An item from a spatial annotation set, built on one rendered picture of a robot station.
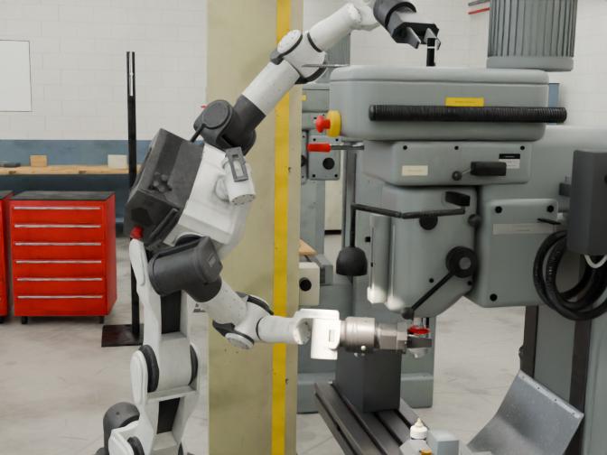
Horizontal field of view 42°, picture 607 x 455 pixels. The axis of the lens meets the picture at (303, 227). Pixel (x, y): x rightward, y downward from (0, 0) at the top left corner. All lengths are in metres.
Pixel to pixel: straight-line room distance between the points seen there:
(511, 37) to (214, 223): 0.83
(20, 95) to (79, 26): 1.15
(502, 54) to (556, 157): 0.27
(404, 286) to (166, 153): 0.68
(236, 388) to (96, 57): 7.54
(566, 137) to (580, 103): 7.29
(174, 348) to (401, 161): 0.98
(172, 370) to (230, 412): 1.44
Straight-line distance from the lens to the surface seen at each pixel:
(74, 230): 6.32
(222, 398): 3.76
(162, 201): 1.95
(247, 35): 3.52
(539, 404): 2.19
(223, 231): 1.97
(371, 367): 2.30
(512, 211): 1.86
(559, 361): 2.13
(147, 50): 10.76
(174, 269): 1.91
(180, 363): 2.38
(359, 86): 1.71
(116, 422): 2.79
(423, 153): 1.75
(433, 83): 1.74
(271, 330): 2.05
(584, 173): 1.67
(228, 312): 2.04
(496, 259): 1.86
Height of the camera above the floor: 1.82
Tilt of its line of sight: 10 degrees down
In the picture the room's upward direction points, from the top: 1 degrees clockwise
